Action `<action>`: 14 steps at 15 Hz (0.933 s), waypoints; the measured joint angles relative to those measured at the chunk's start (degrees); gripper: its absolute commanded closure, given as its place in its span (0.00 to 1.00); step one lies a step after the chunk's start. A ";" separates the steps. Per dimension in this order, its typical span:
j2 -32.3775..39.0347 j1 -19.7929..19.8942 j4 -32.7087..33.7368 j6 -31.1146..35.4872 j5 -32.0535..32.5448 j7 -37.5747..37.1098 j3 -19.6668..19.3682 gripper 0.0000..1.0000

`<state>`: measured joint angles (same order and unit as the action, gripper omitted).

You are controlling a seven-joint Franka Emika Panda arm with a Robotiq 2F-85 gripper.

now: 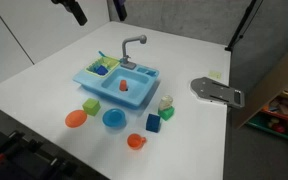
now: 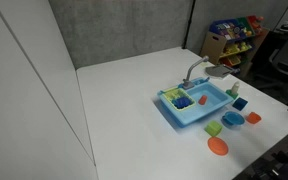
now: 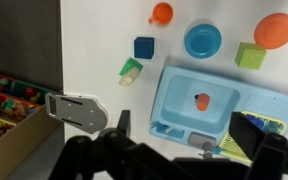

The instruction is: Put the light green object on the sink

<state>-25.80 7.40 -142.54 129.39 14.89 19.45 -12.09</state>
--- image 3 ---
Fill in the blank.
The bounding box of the orange plastic cup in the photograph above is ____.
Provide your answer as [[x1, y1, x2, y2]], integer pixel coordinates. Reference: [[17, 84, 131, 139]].
[[148, 2, 173, 25]]

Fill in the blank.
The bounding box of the grey metal mounting bracket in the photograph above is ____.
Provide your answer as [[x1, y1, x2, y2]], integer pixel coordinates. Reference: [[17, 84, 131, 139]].
[[45, 93, 109, 134]]

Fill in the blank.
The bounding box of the blue plastic plate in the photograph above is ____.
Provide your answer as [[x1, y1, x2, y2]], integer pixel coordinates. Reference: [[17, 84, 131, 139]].
[[184, 24, 222, 59]]

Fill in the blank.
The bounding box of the grey toy faucet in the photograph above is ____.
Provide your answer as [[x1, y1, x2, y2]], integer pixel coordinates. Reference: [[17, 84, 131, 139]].
[[188, 132, 216, 160]]

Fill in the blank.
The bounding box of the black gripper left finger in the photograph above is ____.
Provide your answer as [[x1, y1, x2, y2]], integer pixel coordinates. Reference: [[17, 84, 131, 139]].
[[117, 110, 131, 137]]

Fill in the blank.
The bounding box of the blue item in rack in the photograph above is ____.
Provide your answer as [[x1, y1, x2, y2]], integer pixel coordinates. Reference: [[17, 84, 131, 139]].
[[245, 114, 264, 129]]

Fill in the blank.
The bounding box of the light green cube block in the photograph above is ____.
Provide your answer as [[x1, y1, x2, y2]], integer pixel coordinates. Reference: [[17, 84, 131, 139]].
[[235, 42, 267, 70]]

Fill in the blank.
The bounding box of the yellow-green dish rack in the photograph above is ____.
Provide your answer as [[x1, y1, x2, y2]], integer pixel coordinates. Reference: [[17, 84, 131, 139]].
[[218, 111, 287, 164]]

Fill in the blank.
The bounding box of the cardboard toy bin box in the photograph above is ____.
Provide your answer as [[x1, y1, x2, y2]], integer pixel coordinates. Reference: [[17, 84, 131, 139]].
[[0, 74, 59, 180]]

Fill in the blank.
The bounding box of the orange plastic plate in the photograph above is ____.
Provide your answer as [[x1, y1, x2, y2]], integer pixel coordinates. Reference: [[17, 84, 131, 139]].
[[254, 13, 288, 49]]

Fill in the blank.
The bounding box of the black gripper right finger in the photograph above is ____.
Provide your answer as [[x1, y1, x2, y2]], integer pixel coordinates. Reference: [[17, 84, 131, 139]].
[[229, 112, 271, 160]]

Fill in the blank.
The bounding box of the green and cream toy bottle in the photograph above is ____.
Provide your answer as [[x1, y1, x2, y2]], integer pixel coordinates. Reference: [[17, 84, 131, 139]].
[[119, 58, 143, 87]]

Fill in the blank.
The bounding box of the light blue toy sink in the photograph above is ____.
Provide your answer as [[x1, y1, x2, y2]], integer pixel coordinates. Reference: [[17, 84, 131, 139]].
[[150, 66, 288, 155]]

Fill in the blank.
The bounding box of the small orange cup in sink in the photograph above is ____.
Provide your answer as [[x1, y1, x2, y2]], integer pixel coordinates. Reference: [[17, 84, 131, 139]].
[[195, 93, 210, 111]]

